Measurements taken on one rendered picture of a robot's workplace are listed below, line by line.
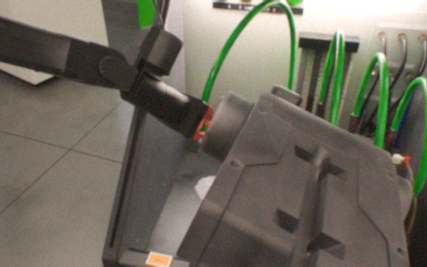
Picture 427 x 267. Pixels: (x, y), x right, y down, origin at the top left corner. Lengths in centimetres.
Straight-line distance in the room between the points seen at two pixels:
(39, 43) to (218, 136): 39
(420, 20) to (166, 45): 65
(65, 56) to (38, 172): 219
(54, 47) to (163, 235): 66
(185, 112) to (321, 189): 50
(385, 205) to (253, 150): 6
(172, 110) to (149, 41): 12
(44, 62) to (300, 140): 43
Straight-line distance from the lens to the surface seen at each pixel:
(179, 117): 65
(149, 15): 390
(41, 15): 354
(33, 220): 242
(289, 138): 18
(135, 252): 91
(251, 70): 111
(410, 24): 107
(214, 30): 109
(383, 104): 72
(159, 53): 62
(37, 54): 56
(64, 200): 247
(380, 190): 18
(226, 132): 20
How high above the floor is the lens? 166
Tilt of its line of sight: 36 degrees down
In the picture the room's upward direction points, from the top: straight up
